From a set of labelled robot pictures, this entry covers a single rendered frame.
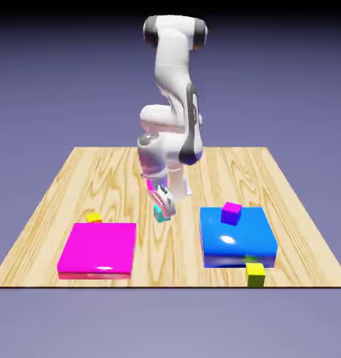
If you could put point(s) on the large magenta box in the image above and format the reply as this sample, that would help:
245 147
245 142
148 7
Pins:
99 247

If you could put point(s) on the small teal cube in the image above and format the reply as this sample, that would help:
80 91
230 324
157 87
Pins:
160 216

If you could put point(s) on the small yellow cube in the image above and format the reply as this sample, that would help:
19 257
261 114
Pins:
93 217
255 275

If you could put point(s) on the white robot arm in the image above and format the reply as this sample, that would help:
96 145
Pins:
173 84

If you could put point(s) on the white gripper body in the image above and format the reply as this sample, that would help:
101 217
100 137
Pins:
164 199

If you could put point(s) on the small purple cube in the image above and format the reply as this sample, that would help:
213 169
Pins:
231 213

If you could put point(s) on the large blue box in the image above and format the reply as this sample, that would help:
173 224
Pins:
237 237

